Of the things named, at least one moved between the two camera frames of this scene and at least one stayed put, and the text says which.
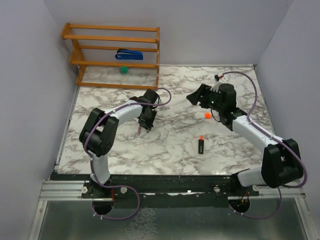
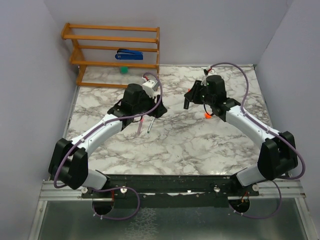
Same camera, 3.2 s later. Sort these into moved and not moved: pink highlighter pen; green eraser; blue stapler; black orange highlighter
Moved: black orange highlighter
Not moved: green eraser; blue stapler; pink highlighter pen
